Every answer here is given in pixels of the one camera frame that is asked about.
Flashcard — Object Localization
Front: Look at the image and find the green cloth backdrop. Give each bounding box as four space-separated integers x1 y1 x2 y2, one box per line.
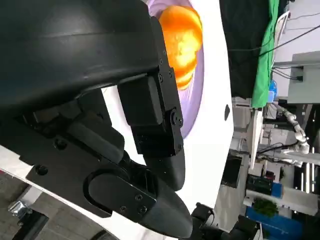
250 0 283 109

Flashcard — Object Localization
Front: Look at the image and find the blue bin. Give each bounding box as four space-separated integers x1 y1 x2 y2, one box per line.
245 181 302 240

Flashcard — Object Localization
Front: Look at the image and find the lilac plate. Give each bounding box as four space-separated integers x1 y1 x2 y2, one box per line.
146 0 205 140

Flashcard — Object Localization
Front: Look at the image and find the silver metal table foot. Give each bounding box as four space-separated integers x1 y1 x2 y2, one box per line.
8 200 34 219

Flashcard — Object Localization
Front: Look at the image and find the black cloth backdrop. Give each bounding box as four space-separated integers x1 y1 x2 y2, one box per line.
219 0 273 99

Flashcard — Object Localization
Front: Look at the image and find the green plant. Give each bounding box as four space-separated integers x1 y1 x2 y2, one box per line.
253 196 280 216

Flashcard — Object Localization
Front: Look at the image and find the black hanging cable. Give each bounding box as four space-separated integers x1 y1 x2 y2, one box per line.
228 24 320 58

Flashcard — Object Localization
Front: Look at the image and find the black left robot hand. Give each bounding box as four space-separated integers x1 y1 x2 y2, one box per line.
0 0 194 240

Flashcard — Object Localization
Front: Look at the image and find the orange and white toy bread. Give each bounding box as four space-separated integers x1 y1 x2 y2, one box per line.
158 5 203 91

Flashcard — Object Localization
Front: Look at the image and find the grey cabinet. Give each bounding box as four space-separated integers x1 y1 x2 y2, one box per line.
271 51 320 104

